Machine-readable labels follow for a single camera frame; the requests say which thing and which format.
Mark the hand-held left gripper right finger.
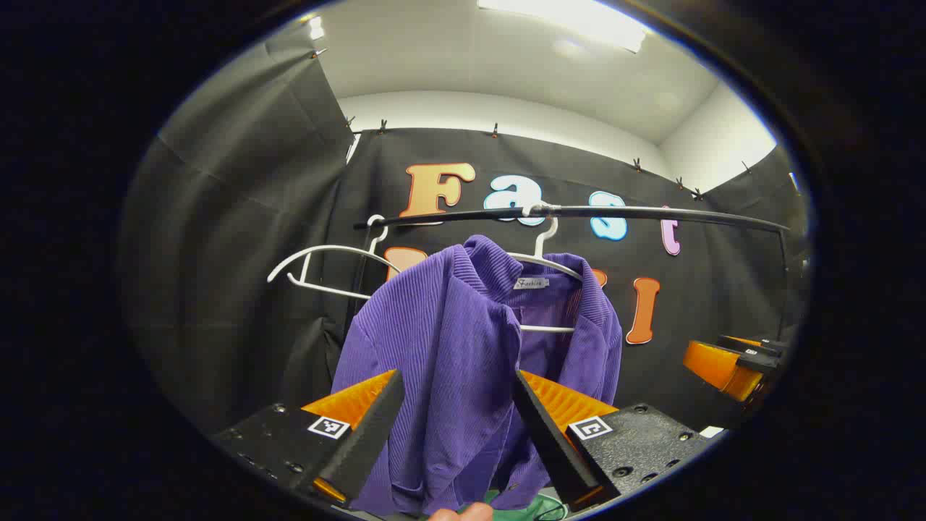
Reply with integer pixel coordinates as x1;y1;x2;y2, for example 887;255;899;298
512;369;713;511

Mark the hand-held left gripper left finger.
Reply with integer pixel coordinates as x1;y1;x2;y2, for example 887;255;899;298
213;369;406;507

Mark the green laundry hamper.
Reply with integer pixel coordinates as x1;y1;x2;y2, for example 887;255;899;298
486;491;572;521

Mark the white plastic clothes hanger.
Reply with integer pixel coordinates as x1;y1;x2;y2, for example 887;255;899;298
266;214;403;301
506;204;584;335

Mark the purple corduroy shirt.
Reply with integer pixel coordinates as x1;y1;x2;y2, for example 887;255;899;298
331;234;624;516

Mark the black backdrop cloth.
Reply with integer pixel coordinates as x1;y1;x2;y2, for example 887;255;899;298
119;22;811;435

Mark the large ceiling light panel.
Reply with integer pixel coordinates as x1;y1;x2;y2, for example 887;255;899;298
477;0;649;53

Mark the black clothes rail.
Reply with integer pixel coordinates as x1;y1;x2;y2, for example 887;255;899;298
346;205;793;341

